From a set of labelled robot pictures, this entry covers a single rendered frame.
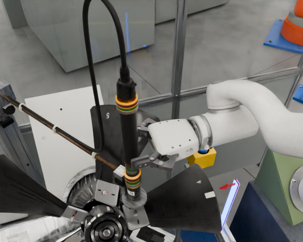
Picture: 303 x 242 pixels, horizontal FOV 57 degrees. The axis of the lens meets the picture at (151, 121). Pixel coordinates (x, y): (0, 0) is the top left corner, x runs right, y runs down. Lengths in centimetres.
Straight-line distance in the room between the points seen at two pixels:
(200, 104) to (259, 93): 109
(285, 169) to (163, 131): 66
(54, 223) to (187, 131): 55
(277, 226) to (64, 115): 92
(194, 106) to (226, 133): 102
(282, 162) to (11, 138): 112
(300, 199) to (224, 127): 65
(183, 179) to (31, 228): 50
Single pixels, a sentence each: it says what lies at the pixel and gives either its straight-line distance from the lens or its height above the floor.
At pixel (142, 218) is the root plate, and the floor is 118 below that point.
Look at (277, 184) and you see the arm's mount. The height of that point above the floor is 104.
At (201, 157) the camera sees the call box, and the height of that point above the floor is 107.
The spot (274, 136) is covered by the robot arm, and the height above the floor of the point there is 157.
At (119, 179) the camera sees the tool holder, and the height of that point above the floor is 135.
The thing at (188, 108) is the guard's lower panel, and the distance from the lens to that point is 168.
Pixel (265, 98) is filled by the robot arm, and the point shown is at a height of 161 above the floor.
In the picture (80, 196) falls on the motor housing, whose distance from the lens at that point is 96.
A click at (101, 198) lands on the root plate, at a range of 87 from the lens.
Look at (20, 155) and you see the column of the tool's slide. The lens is 144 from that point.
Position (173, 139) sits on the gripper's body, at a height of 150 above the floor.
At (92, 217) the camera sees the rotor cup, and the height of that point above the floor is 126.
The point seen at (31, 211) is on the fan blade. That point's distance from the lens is 91.
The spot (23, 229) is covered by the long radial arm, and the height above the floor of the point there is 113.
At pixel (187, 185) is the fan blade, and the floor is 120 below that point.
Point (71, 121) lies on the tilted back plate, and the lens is 104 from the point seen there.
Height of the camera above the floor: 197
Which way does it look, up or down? 44 degrees down
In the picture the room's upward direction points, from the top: straight up
